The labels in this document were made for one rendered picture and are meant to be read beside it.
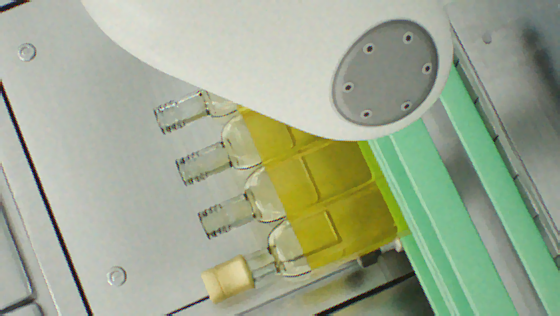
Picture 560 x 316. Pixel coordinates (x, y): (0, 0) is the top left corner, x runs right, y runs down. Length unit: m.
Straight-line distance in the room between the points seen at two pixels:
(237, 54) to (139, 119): 0.74
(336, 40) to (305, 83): 0.03
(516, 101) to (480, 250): 0.13
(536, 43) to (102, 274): 0.53
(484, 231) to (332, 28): 0.46
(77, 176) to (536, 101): 0.53
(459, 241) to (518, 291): 0.06
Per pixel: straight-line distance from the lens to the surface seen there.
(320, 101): 0.51
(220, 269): 1.02
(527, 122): 0.93
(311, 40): 0.49
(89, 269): 1.18
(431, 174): 0.92
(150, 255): 1.17
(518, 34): 0.95
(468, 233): 0.91
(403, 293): 1.20
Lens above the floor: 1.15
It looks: 6 degrees down
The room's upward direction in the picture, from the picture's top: 113 degrees counter-clockwise
